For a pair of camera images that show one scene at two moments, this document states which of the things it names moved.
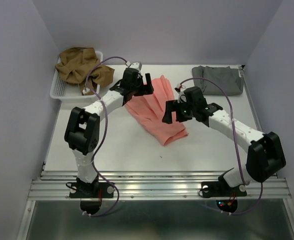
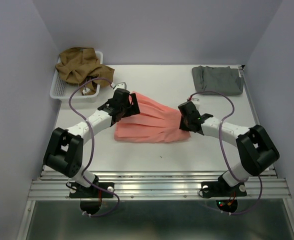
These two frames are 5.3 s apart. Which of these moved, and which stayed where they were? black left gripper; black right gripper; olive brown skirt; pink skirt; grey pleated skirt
Moved: pink skirt; black left gripper; black right gripper
Stayed: grey pleated skirt; olive brown skirt
